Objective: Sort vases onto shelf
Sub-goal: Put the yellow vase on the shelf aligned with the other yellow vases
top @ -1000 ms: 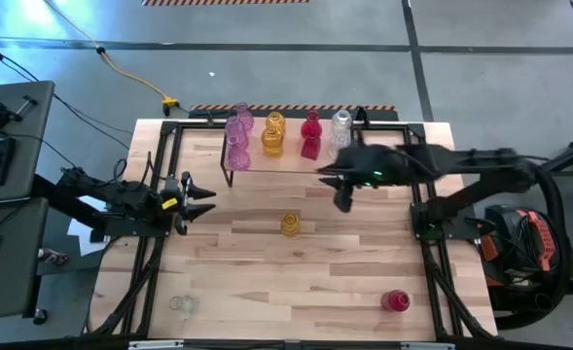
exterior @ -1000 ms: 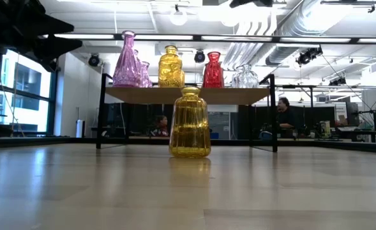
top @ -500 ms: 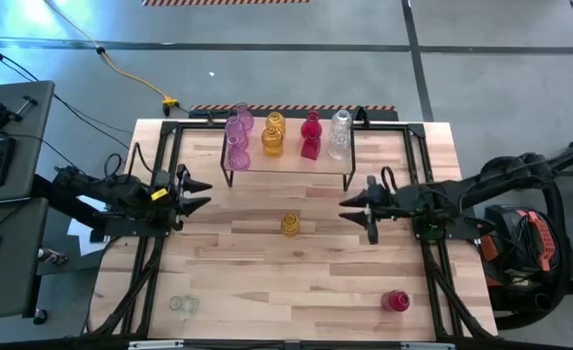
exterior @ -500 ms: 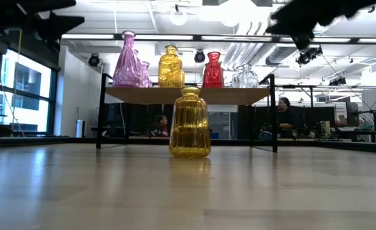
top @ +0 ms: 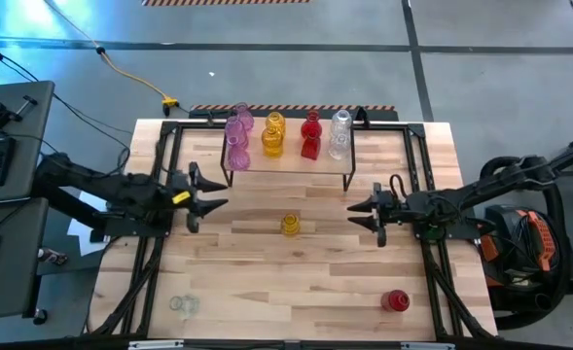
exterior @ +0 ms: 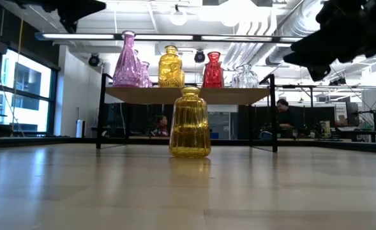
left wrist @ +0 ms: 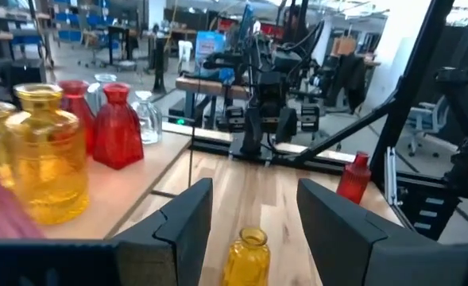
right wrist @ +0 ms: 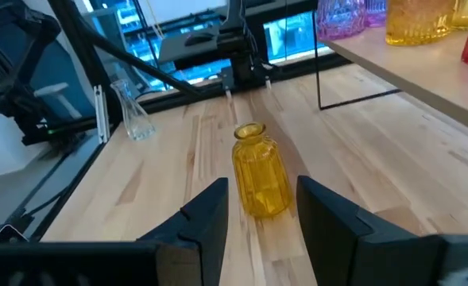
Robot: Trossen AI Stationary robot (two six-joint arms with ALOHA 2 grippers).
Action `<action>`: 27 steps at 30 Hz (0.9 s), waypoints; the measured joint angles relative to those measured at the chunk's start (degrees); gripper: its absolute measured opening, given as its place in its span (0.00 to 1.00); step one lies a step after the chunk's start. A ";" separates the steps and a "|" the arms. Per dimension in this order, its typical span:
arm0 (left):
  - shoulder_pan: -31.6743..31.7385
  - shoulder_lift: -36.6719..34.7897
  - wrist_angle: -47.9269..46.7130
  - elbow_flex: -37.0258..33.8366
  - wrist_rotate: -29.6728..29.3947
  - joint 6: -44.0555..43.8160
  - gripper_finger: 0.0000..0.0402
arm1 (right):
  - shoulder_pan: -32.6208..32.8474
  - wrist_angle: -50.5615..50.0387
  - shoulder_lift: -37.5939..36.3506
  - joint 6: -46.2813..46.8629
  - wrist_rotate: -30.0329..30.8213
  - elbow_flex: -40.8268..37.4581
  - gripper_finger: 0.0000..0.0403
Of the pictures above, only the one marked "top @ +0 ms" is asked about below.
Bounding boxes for grey desk top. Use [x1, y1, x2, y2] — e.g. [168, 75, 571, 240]
[0, 80, 56, 205]
[0, 196, 50, 322]

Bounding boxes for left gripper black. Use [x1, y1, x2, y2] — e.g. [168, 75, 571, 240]
[159, 161, 230, 233]

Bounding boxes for red square ribbed glass vase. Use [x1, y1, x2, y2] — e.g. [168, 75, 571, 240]
[300, 130, 323, 161]

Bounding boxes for silver metal bracket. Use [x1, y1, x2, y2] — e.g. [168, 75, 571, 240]
[400, 341, 456, 350]
[127, 339, 185, 350]

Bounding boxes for fluted pink flared-neck vase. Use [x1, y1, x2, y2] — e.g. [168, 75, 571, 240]
[226, 135, 252, 172]

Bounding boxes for ribbed pink glass bottle vase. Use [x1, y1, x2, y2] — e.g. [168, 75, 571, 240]
[224, 115, 249, 147]

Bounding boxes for orange extension cable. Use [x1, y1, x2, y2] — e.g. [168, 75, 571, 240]
[42, 0, 180, 111]

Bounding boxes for amber glass vase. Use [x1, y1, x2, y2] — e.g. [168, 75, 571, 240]
[260, 124, 285, 158]

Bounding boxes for yellow embossed glass bottle vase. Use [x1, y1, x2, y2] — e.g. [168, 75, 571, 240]
[279, 213, 302, 237]

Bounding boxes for small pink glass vase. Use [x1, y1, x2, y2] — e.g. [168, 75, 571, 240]
[233, 101, 256, 131]

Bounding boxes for red glass bottle vase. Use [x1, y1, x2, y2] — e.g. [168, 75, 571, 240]
[380, 289, 412, 313]

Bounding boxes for round red glass vase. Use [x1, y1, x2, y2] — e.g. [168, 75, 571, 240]
[300, 109, 324, 140]

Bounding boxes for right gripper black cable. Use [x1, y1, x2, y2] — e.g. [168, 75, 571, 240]
[387, 173, 409, 198]

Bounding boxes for black orange shop vacuum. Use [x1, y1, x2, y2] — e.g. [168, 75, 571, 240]
[475, 201, 572, 312]

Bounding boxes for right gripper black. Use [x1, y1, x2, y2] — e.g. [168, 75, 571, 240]
[345, 182, 412, 248]

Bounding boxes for slender clear glass vase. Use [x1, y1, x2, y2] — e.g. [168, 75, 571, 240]
[168, 294, 202, 316]

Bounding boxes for black corrugated vacuum hose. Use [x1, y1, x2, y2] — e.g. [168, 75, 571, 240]
[479, 155, 573, 332]

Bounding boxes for wooden shelf, black metal legs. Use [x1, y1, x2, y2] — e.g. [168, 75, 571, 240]
[220, 116, 357, 193]

